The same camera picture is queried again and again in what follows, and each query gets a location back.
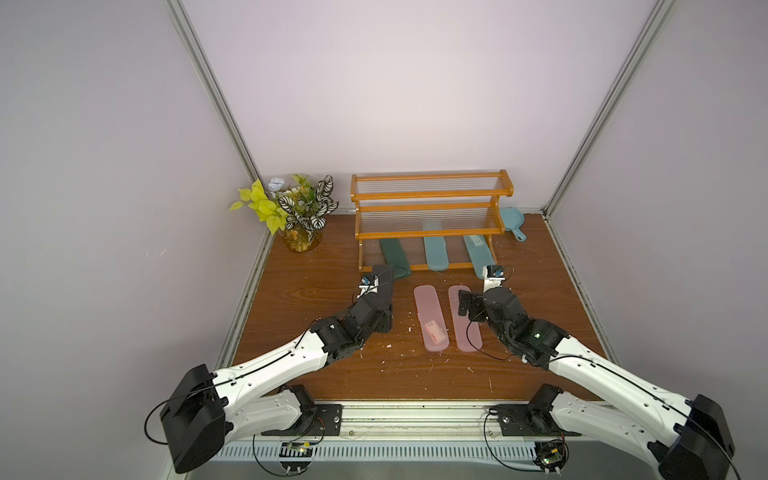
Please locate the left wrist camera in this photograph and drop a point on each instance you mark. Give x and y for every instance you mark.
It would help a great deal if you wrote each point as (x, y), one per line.
(368, 284)

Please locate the black pencil case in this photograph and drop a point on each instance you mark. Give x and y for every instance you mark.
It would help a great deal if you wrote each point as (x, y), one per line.
(386, 279)

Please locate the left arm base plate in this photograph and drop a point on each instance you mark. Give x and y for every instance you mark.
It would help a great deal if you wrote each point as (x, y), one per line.
(324, 420)

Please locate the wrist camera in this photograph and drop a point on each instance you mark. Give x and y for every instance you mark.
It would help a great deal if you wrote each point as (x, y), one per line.
(494, 277)
(368, 284)

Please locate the teal handled dish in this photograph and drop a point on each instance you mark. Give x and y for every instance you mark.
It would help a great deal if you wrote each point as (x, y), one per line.
(513, 220)

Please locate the dark green pencil case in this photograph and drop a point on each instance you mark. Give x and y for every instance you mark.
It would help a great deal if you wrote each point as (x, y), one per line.
(395, 257)

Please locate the connector board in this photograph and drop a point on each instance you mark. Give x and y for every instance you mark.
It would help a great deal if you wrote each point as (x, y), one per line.
(551, 456)
(295, 457)

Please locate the right connector board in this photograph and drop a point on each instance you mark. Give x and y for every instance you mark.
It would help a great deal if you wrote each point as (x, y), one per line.
(551, 456)

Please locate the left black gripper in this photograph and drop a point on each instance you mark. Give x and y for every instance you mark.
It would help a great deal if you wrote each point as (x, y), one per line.
(385, 319)

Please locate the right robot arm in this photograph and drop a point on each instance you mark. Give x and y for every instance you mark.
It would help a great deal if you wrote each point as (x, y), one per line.
(681, 438)

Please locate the left connector board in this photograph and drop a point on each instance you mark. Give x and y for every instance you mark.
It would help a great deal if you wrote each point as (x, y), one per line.
(295, 457)

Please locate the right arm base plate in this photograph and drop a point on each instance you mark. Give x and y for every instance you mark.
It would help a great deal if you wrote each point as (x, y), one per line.
(523, 420)

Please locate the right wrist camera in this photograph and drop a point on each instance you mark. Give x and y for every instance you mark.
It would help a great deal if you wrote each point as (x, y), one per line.
(494, 277)

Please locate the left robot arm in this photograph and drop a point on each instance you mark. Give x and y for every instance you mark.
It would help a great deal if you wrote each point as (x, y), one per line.
(209, 409)

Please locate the orange three-tier shelf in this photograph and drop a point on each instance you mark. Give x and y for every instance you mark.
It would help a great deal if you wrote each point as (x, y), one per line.
(428, 205)

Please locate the aluminium front rail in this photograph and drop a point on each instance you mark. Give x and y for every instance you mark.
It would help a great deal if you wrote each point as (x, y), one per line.
(447, 420)

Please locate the potted plant in vase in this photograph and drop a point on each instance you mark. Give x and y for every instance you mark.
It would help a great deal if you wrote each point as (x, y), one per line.
(297, 211)

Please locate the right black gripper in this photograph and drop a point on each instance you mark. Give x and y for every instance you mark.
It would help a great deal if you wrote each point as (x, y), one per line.
(475, 303)

